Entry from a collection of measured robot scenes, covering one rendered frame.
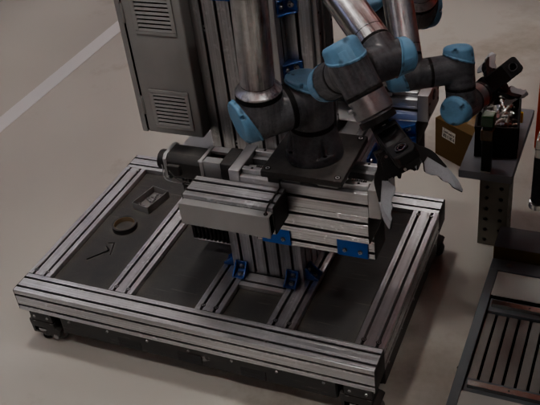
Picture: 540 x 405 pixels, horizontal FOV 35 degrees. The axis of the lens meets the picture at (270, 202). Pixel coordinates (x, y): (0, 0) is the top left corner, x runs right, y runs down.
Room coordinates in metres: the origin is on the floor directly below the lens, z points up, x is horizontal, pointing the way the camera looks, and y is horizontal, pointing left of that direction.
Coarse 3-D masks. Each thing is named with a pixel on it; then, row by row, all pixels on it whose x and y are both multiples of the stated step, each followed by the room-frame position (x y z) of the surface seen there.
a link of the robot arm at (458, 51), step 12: (444, 48) 1.87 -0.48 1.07; (456, 48) 1.85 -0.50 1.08; (468, 48) 1.85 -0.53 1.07; (432, 60) 1.85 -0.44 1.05; (444, 60) 1.85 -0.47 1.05; (456, 60) 1.84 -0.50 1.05; (468, 60) 1.84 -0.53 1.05; (444, 72) 1.83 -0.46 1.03; (456, 72) 1.83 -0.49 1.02; (468, 72) 1.83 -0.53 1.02; (444, 84) 1.83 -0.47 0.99; (456, 84) 1.82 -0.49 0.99; (468, 84) 1.82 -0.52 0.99
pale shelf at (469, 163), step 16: (528, 112) 2.52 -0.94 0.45; (528, 128) 2.42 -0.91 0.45; (464, 160) 2.28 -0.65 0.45; (480, 160) 2.27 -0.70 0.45; (496, 160) 2.26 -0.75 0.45; (512, 160) 2.24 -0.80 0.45; (464, 176) 2.22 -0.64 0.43; (480, 176) 2.20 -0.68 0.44; (496, 176) 2.18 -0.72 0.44; (512, 176) 2.16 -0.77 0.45
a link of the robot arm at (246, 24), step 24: (240, 0) 1.76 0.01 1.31; (264, 0) 1.78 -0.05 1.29; (240, 24) 1.77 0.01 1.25; (264, 24) 1.78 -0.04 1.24; (240, 48) 1.78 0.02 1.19; (264, 48) 1.77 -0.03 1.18; (240, 72) 1.79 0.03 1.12; (264, 72) 1.77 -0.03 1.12; (240, 96) 1.78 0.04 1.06; (264, 96) 1.77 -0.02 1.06; (240, 120) 1.76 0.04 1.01; (264, 120) 1.76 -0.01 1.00; (288, 120) 1.78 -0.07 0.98
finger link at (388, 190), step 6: (384, 186) 1.26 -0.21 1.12; (390, 186) 1.26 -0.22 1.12; (384, 192) 1.26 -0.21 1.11; (390, 192) 1.26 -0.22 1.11; (384, 198) 1.25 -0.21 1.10; (390, 198) 1.25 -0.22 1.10; (384, 204) 1.25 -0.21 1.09; (390, 204) 1.25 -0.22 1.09; (384, 210) 1.24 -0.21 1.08; (390, 210) 1.24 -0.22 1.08; (384, 216) 1.24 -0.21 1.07; (390, 216) 1.24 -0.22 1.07; (384, 222) 1.24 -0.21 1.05; (390, 222) 1.23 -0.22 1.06; (390, 228) 1.23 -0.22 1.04
